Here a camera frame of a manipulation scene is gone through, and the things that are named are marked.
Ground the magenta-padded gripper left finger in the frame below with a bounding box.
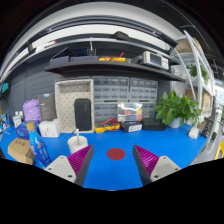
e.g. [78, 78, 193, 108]
[44, 144, 95, 187]

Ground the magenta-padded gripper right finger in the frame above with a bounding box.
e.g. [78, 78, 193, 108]
[132, 144, 182, 187]

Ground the blue drink bottle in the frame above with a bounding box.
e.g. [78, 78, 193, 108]
[26, 121, 51, 169]

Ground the white ribbed cup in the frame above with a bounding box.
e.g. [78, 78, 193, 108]
[67, 134, 89, 155]

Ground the white carton box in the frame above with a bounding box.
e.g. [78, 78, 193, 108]
[38, 119, 62, 138]

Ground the black flat case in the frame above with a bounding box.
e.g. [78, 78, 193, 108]
[141, 118, 168, 131]

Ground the white power adapter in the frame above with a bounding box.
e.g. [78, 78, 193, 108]
[188, 127, 200, 140]

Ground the brown cardboard box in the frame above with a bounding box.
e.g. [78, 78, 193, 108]
[7, 137, 36, 166]

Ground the flat round red coaster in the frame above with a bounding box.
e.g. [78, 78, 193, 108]
[106, 147, 127, 161]

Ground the black box with white label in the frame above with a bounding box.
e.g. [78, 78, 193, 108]
[120, 120, 144, 134]

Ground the blue printed box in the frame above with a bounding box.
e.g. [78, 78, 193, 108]
[15, 120, 40, 140]

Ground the black rectangular case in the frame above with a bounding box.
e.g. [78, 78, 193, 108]
[73, 98, 92, 132]

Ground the grey small-parts drawer cabinet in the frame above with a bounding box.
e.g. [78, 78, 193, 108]
[93, 101, 119, 125]
[129, 78, 158, 102]
[92, 76, 130, 102]
[141, 101, 158, 120]

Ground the green potted plant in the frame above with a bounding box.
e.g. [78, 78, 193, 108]
[153, 89, 202, 129]

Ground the white perforated tray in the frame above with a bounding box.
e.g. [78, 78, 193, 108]
[54, 78, 95, 134]

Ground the dark grey flat box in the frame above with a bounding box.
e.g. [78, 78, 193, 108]
[37, 92, 58, 122]

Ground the clear organizer with coloured parts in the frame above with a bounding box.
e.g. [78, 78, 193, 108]
[116, 102, 143, 124]

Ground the purple plastic bag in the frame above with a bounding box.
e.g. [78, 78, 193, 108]
[22, 98, 42, 123]

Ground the small white box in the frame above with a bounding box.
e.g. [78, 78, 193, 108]
[13, 112, 24, 128]

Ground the white shelf unit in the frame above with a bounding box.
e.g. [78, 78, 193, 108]
[171, 29, 218, 134]

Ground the black workbench shelf unit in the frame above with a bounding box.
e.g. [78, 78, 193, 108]
[31, 31, 186, 83]

